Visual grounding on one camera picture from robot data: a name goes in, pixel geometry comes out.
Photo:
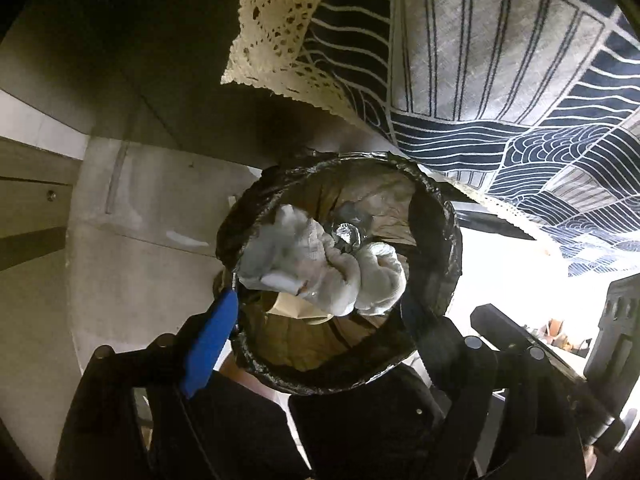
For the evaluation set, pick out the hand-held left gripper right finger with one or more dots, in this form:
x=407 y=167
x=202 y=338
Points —
x=432 y=350

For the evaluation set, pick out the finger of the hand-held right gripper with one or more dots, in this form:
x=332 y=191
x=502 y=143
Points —
x=492 y=327

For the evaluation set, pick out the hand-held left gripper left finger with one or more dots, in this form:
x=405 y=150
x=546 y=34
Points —
x=210 y=340

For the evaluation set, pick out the small white tissue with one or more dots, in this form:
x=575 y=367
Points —
x=382 y=277

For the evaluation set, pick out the round trash bin black liner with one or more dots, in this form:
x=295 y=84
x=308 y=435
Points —
x=435 y=240

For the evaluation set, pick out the large white tissue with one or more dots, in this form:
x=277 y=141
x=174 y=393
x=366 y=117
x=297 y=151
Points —
x=295 y=255

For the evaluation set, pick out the clear plastic ball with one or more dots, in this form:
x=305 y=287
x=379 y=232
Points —
x=346 y=236

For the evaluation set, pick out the dark wooden chair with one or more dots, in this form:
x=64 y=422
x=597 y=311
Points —
x=617 y=335

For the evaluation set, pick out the brown paper piece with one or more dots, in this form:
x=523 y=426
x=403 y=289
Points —
x=295 y=307

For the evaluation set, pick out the blue white patterned tablecloth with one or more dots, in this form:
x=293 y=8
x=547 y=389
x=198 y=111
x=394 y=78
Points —
x=500 y=60

